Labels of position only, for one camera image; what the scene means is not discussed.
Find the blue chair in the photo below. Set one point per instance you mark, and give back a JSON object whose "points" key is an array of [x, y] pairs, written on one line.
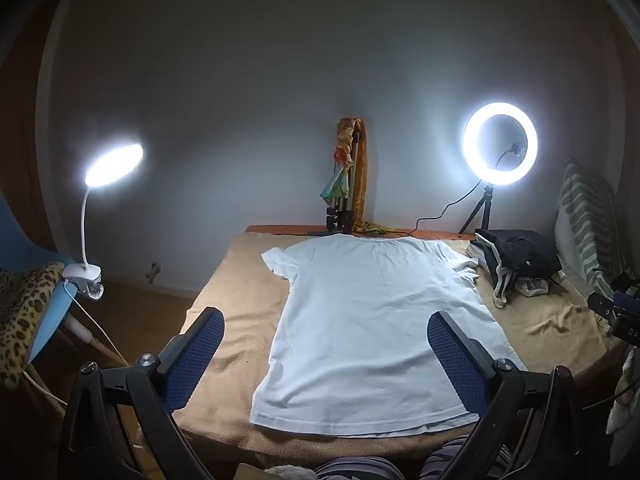
{"points": [[15, 245]]}

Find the orange scarf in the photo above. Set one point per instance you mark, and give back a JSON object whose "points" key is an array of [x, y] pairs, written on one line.
{"points": [[364, 170]]}

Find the leopard print cloth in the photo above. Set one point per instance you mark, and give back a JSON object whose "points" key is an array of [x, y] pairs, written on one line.
{"points": [[20, 310]]}

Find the white hanging cloth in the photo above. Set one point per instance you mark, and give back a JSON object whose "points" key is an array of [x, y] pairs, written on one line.
{"points": [[625, 405]]}

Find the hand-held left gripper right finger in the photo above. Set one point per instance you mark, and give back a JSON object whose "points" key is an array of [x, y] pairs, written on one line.
{"points": [[455, 365]]}

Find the black garment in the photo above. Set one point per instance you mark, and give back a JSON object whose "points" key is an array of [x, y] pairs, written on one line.
{"points": [[525, 255]]}

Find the pile of dark clothes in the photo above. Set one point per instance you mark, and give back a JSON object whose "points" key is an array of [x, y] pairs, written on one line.
{"points": [[502, 285]]}

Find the white clip-on desk lamp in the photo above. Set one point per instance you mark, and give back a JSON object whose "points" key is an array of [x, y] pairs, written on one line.
{"points": [[115, 162]]}

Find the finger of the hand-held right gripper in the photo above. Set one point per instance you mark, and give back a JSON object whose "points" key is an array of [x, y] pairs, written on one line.
{"points": [[624, 298], [602, 310]]}

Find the folded silver tripod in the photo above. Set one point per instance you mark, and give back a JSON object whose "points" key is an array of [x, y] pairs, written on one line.
{"points": [[345, 220]]}

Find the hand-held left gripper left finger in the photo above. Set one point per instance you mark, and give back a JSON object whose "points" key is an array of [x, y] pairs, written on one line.
{"points": [[197, 355]]}

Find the colourful printed cloth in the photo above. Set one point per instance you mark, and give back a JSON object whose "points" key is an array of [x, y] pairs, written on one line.
{"points": [[340, 180]]}

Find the person's striped pants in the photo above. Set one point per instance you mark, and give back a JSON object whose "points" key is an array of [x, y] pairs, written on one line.
{"points": [[350, 470]]}

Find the green striped pillow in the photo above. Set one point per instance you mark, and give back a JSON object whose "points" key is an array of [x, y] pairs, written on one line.
{"points": [[580, 220]]}

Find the small wall fixture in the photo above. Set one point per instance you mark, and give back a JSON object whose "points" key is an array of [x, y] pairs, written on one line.
{"points": [[153, 270]]}

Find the beige blanket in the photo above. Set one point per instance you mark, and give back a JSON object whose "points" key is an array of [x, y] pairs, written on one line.
{"points": [[240, 310]]}

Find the white t-shirt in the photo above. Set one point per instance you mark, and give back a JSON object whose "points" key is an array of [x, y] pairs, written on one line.
{"points": [[370, 320]]}

